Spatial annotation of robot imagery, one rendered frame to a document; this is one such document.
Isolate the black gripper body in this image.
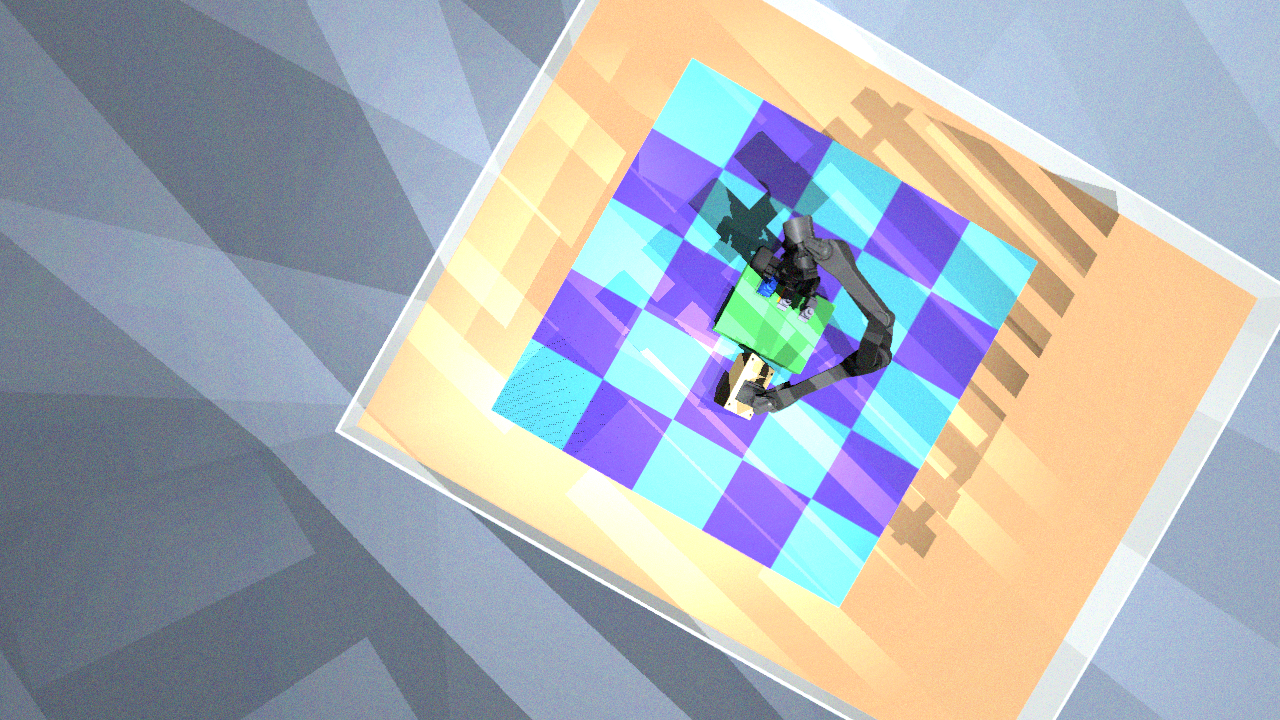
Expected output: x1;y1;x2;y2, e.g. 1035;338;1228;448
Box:
749;245;820;299

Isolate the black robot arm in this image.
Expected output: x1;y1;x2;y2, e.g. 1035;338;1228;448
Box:
735;214;896;416

